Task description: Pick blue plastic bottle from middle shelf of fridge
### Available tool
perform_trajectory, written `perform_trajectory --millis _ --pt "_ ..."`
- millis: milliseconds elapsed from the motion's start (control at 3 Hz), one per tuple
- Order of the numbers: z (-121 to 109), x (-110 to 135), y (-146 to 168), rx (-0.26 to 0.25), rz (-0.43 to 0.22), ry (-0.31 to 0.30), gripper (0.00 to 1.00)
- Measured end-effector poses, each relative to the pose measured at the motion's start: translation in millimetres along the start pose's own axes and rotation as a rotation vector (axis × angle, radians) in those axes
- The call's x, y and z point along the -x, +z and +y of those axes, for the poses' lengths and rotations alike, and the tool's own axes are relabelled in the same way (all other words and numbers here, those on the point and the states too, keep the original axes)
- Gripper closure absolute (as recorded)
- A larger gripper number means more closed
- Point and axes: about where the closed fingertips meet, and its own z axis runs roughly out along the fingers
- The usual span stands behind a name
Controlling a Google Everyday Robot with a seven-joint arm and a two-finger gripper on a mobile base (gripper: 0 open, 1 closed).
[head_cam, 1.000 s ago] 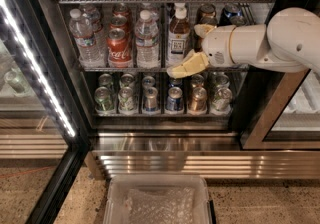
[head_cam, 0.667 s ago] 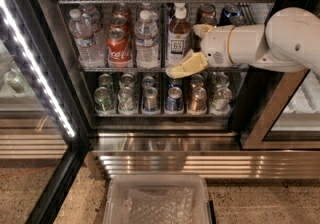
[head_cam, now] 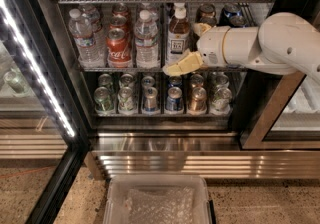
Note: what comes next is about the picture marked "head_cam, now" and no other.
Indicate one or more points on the white led light strip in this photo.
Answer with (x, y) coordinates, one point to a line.
(20, 39)

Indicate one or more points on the front bronze can bottom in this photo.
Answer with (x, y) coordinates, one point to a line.
(197, 100)

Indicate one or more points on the blue pepsi can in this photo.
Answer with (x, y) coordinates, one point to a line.
(175, 81)
(237, 22)
(174, 101)
(229, 10)

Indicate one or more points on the rear centre water bottle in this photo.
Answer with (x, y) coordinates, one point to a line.
(152, 8)

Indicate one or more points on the middle wire shelf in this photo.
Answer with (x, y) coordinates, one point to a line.
(155, 70)

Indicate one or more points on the steel fridge base grille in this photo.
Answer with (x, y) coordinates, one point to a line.
(210, 156)

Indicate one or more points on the front blue pepsi can bottom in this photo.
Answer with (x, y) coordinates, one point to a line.
(174, 101)

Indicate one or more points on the front green white can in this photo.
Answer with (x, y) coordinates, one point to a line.
(126, 102)

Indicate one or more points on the rear left water bottle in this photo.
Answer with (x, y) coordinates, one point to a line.
(90, 12)

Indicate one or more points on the green soda can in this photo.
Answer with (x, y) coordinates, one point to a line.
(106, 80)
(104, 101)

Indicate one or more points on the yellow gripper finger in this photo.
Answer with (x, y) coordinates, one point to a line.
(189, 62)
(200, 28)

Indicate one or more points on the rear green soda can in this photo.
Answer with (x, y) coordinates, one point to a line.
(106, 80)

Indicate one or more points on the silver green can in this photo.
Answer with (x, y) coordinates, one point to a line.
(220, 103)
(219, 80)

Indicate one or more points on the brown tea bottle white label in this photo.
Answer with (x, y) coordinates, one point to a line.
(178, 35)

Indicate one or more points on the front left water bottle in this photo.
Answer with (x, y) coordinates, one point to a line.
(82, 32)

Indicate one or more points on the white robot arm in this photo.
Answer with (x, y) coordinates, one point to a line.
(283, 44)

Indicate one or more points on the front centre water bottle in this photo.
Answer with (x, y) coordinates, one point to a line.
(146, 41)

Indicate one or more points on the rear blue pepsi can bottom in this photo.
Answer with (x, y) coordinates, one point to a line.
(175, 81)

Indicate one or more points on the front red coca-cola can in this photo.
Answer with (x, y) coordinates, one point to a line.
(119, 55)

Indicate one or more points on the right glass fridge door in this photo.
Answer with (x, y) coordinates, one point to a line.
(287, 115)

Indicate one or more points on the front green soda can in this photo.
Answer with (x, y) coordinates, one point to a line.
(104, 101)

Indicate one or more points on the front silver green can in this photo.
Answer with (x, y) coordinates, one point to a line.
(220, 103)

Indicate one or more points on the green white can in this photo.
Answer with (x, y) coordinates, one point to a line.
(126, 102)
(127, 80)

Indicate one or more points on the rear bronze can bottom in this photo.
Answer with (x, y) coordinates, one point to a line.
(196, 80)

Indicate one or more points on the middle blue pepsi can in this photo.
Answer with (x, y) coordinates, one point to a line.
(237, 22)

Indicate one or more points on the rear bronze soda can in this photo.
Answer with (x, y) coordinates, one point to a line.
(206, 10)

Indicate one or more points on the rear silver blue can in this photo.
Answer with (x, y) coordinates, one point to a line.
(147, 81)

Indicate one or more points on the water bottle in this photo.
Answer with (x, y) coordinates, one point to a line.
(146, 41)
(82, 32)
(152, 8)
(90, 12)

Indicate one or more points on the silver blue can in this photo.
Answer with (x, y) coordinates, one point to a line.
(150, 100)
(147, 81)

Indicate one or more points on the front silver blue can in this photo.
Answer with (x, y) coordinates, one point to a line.
(150, 100)

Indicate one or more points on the rear silver green can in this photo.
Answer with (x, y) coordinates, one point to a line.
(219, 80)

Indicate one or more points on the middle bronze soda can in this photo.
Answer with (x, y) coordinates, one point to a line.
(212, 21)

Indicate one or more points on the middle red coca-cola can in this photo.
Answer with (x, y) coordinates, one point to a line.
(119, 22)

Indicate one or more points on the rear green white can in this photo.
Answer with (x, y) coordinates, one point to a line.
(127, 80)

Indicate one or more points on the bronze soda can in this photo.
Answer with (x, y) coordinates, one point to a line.
(206, 10)
(212, 21)

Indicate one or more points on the red coca-cola can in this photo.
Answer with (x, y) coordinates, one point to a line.
(121, 9)
(119, 55)
(119, 22)

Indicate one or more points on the rear red coca-cola can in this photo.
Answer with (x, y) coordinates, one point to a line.
(121, 9)

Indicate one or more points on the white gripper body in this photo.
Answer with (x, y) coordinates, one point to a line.
(211, 46)

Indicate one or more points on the bottom wire shelf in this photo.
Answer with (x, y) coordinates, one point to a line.
(160, 114)

